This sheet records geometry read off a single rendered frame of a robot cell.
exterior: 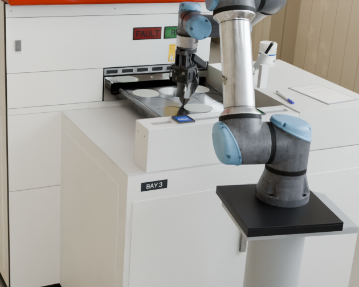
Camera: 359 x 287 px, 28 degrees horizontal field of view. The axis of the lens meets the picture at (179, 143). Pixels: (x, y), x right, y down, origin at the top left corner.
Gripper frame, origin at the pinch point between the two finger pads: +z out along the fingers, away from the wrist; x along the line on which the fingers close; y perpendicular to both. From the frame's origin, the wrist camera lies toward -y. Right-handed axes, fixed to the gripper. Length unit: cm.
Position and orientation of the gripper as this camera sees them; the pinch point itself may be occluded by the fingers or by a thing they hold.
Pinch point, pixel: (185, 101)
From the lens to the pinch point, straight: 256.4
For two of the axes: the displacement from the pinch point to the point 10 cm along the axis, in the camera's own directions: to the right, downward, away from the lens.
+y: -4.5, 2.9, -8.5
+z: -0.7, 9.3, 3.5
